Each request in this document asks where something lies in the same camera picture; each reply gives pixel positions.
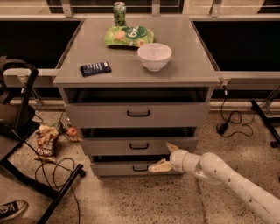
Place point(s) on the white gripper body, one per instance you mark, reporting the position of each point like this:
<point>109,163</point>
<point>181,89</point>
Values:
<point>177,160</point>

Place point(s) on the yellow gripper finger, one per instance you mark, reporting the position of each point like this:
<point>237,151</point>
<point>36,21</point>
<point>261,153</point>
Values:
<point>161,166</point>
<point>171,147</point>

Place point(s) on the grey drawer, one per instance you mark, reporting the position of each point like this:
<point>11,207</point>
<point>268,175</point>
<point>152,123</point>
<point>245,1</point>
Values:
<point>132,165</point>
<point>137,115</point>
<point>135,141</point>

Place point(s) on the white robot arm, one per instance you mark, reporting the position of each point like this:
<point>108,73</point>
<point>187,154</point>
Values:
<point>214,170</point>

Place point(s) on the grey drawer cabinet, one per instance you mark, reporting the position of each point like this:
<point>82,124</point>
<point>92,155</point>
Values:
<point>188,77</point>

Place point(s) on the grey bottom drawer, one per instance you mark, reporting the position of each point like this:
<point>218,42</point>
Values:
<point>132,165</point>

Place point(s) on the grey top drawer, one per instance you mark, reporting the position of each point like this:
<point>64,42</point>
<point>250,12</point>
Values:
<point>137,115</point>

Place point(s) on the black stand leg with caster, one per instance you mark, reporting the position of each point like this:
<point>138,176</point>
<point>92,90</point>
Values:
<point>270,123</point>

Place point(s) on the white bowl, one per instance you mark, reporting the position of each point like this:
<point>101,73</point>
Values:
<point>154,56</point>

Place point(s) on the dark blue snack bar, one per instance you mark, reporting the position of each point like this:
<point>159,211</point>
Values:
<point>95,68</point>

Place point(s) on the green chip bag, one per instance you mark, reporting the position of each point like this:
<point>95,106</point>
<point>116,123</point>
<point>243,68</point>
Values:
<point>134,36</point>

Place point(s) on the brown chip bag on floor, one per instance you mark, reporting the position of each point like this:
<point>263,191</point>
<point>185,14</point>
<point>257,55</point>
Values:
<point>47,137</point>

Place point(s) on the green soda can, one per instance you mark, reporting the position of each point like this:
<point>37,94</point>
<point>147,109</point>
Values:
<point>119,10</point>

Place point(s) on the black and white sneaker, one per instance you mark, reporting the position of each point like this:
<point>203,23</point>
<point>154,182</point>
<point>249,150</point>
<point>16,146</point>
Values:
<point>12,209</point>

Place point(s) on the black power adapter with cable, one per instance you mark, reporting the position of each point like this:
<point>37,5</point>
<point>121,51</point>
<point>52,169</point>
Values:
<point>235,118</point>

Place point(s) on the wire basket with fruit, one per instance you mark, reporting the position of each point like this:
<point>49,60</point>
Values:
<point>67,129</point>

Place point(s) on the black chair frame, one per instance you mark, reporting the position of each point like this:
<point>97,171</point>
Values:
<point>17,125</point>

